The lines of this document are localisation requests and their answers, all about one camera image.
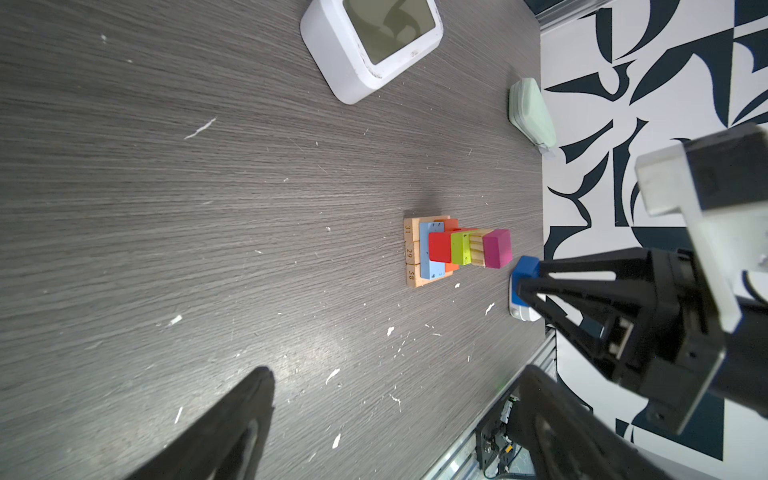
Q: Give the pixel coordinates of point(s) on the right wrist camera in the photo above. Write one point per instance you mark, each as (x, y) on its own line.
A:
(718, 183)

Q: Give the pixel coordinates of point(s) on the small natural wood cube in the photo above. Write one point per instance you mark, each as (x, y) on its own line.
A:
(476, 244)

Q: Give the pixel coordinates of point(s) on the red block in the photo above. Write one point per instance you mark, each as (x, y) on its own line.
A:
(437, 246)

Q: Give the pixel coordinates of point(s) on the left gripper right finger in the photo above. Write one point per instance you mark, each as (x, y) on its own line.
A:
(565, 441)

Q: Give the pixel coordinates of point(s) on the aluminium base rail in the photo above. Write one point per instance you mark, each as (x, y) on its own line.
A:
(479, 447)

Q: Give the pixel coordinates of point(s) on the white oval plastic device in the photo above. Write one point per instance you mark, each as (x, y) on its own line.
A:
(517, 308)

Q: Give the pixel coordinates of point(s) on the pale green case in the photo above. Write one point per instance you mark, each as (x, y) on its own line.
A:
(528, 112)

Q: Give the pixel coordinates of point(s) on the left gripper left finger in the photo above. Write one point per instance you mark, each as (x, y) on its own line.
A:
(227, 442)

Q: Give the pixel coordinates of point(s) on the lime green block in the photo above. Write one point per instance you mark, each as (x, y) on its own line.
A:
(460, 246)

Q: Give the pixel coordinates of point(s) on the light blue block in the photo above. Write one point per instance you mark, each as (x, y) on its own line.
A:
(429, 268)

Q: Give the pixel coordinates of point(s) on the blue cube block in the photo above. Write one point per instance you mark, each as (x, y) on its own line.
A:
(527, 267)

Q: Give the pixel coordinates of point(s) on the magenta cube block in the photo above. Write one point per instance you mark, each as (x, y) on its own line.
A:
(497, 249)

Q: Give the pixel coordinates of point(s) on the white digital clock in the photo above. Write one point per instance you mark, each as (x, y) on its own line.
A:
(360, 46)

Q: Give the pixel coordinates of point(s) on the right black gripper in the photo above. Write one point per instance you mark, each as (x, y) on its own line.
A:
(661, 337)

